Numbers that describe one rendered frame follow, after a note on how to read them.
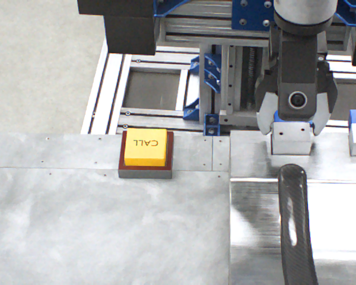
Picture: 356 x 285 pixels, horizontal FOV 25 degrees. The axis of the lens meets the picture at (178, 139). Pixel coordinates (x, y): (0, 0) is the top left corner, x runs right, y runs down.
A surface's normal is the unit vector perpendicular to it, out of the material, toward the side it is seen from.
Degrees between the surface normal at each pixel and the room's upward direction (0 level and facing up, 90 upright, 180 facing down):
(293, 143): 90
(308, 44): 30
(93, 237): 0
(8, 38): 0
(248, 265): 22
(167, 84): 0
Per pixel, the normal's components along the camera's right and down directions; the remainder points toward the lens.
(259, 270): 0.00, -0.92
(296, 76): -0.07, -0.21
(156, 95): -0.02, -0.67
